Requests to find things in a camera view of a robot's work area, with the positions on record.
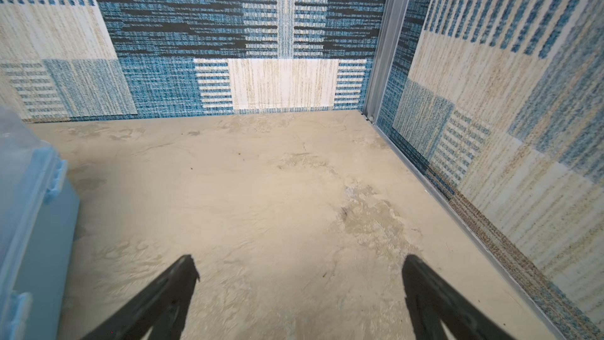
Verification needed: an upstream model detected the blue plastic tool box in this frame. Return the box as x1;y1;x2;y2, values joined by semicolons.
1;107;80;339

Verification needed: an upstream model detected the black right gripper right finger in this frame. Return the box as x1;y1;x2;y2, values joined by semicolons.
402;254;512;339

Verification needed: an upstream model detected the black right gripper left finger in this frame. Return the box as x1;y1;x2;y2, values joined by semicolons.
83;254;200;339

